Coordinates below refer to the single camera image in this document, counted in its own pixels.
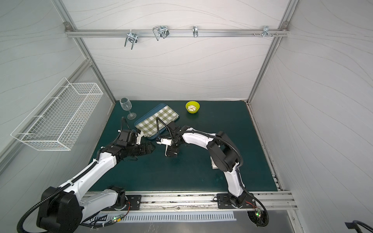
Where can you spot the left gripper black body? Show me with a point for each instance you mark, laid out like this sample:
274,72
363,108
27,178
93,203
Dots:
145,147

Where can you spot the green checked cloth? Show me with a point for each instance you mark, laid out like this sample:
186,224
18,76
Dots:
157,121

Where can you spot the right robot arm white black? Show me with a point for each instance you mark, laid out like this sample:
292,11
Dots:
226,158

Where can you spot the white wire basket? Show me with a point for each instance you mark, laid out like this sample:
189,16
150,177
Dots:
56,123

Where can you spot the yellow-green plastic bowl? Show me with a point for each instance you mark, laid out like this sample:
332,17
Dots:
193,103

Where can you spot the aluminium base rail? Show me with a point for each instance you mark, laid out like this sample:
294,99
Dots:
152,201

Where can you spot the metal clamp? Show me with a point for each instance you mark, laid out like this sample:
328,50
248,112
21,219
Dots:
160,32
195,31
131,38
265,33

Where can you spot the white slotted cable duct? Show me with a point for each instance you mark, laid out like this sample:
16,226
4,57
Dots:
209,216

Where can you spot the blue rectangular tray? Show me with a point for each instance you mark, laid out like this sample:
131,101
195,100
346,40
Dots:
145,121

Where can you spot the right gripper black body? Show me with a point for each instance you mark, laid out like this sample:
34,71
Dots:
171,145

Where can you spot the white striped item in bowl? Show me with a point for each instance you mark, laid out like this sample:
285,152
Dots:
191,108

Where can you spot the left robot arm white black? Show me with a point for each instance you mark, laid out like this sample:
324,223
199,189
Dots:
62,209

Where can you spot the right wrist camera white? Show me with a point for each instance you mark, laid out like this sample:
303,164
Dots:
164,141

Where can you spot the aluminium overhead rail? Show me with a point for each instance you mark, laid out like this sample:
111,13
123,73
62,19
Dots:
174,33

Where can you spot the clear wine glass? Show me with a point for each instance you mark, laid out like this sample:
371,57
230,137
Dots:
127,106

